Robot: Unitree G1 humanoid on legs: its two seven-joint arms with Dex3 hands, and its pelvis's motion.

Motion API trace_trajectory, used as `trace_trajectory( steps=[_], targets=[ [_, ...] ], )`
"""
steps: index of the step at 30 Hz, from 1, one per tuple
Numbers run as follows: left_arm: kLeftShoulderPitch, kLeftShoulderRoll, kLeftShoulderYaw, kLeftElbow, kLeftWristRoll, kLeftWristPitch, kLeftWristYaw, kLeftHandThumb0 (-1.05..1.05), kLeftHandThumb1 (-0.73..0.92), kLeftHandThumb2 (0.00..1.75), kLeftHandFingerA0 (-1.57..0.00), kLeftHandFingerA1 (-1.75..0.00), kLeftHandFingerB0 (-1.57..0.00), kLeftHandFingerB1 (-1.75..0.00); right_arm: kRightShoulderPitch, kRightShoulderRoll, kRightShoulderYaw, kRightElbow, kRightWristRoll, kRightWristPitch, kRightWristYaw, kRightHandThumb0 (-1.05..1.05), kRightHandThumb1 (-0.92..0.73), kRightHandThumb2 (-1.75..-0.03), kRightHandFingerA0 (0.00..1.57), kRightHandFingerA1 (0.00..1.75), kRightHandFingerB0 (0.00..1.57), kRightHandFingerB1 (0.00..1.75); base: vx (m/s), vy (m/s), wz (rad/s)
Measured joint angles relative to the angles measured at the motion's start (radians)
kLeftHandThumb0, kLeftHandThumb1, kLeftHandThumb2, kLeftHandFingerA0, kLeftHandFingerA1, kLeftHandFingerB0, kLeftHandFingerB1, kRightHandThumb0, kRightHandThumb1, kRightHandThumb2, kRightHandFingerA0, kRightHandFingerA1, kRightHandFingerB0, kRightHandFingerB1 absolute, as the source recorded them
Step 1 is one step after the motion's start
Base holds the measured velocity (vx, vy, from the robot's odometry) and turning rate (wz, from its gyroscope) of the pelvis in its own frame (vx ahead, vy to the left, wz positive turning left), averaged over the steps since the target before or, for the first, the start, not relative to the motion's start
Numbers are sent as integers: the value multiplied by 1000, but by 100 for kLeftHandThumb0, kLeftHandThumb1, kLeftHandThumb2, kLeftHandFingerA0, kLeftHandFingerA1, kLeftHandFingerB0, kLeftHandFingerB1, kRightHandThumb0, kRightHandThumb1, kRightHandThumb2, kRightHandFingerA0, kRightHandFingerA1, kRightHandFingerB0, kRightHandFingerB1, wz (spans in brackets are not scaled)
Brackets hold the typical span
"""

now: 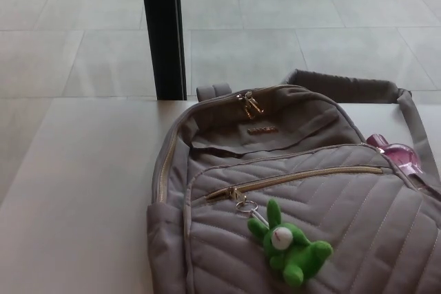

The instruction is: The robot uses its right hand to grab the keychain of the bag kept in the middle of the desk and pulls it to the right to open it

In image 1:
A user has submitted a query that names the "grey quilted backpack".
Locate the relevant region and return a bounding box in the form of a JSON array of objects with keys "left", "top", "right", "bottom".
[{"left": 146, "top": 69, "right": 441, "bottom": 294}]

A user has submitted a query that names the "green plush bunny keychain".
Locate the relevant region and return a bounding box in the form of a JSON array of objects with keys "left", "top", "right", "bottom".
[{"left": 235, "top": 198, "right": 334, "bottom": 285}]

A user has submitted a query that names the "black vertical pillar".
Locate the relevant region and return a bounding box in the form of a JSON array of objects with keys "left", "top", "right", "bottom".
[{"left": 139, "top": 0, "right": 188, "bottom": 101}]

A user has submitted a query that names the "pink transparent water bottle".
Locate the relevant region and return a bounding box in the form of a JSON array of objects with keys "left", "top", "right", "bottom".
[{"left": 365, "top": 132, "right": 441, "bottom": 202}]

